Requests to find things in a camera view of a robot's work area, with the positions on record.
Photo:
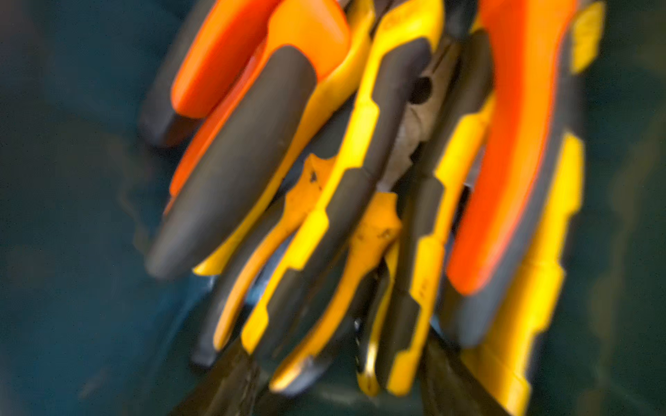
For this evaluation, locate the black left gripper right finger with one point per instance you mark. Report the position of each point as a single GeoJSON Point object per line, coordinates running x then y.
{"type": "Point", "coordinates": [448, 387]}

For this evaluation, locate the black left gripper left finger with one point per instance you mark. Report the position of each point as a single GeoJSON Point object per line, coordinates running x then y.
{"type": "Point", "coordinates": [230, 388]}

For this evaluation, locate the teal plastic storage box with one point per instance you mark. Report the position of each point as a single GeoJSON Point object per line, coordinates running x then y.
{"type": "Point", "coordinates": [84, 329]}

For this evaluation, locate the yellow black combination pliers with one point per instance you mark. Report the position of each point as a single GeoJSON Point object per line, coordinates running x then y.
{"type": "Point", "coordinates": [344, 206]}

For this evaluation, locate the orange black reversed pliers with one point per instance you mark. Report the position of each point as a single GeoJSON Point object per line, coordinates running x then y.
{"type": "Point", "coordinates": [505, 272]}

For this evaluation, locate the yellow long-nose pliers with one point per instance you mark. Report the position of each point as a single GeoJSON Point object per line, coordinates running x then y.
{"type": "Point", "coordinates": [396, 255]}

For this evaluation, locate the orange black box pliers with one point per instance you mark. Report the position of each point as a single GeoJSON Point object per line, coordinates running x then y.
{"type": "Point", "coordinates": [306, 40]}

